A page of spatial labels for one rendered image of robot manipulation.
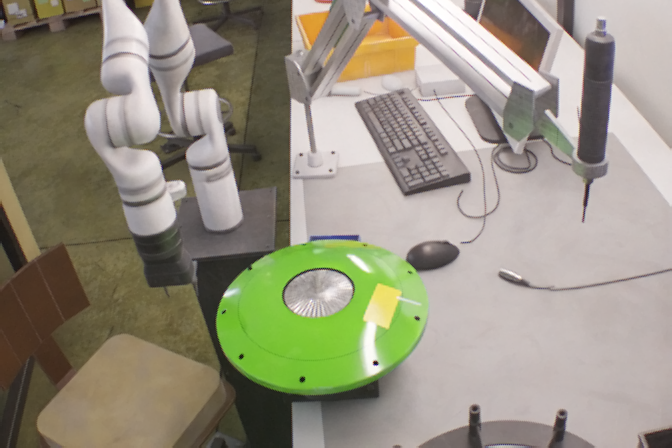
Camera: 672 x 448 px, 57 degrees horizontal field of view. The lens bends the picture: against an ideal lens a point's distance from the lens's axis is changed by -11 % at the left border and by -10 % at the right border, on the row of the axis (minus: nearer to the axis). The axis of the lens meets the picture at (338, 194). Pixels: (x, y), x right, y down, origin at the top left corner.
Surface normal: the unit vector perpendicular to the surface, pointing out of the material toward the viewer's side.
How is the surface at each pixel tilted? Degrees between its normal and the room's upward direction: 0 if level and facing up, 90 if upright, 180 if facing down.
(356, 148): 0
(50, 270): 90
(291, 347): 17
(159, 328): 0
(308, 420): 0
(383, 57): 94
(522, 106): 90
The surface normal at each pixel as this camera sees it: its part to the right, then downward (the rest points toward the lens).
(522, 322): -0.11, -0.82
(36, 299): 0.84, 0.23
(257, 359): -0.34, -0.54
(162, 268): 0.04, 0.52
